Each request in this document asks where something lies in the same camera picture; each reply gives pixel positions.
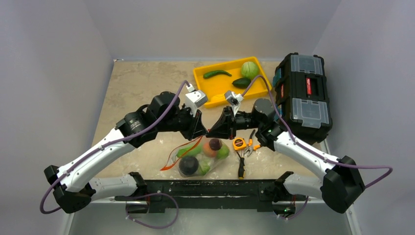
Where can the orange handled pliers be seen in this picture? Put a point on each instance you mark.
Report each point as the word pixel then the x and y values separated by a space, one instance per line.
pixel 250 146

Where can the white cauliflower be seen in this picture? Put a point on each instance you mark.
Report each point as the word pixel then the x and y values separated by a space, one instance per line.
pixel 206 164

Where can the dark green chili pepper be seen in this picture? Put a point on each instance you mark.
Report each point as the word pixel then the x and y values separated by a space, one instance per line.
pixel 213 73

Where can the light green cucumber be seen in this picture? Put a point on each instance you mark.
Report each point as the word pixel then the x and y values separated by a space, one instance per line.
pixel 189 150

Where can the yellow plastic tray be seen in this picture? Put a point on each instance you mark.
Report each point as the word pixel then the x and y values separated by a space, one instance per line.
pixel 222 83

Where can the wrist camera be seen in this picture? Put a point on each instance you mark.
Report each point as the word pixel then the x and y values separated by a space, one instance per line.
pixel 234 100
pixel 194 99

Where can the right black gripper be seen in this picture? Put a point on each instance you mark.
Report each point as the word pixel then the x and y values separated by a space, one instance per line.
pixel 231 122

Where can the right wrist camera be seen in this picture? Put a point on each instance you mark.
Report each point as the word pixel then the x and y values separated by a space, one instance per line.
pixel 234 100

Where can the black yellow screwdriver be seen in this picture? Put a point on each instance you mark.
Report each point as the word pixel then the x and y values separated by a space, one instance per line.
pixel 241 168

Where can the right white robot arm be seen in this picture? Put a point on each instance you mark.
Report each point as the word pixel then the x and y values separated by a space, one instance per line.
pixel 336 181

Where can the yellow tape measure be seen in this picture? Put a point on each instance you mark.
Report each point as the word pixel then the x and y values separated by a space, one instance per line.
pixel 239 144

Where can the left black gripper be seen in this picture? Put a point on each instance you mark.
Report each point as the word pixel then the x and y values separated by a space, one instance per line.
pixel 195 128

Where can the dark red plum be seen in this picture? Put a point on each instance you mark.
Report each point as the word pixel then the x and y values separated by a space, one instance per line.
pixel 215 144

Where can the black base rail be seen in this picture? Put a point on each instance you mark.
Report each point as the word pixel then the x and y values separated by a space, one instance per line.
pixel 264 195

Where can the dark green avocado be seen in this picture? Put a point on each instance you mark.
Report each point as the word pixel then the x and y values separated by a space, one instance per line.
pixel 241 83

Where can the green cabbage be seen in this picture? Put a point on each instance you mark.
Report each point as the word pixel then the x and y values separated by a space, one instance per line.
pixel 249 70

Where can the black toolbox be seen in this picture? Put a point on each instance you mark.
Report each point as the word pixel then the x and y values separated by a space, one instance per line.
pixel 302 98

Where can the purple eggplant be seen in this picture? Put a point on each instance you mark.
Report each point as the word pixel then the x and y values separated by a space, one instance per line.
pixel 188 165

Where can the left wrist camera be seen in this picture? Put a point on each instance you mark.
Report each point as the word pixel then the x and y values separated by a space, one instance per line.
pixel 194 99

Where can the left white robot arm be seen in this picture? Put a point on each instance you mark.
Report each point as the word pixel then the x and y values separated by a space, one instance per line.
pixel 75 184

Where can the clear orange zip bag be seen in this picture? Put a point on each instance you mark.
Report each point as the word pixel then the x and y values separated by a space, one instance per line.
pixel 173 160

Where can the green lime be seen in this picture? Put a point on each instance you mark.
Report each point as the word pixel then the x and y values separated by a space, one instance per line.
pixel 223 152

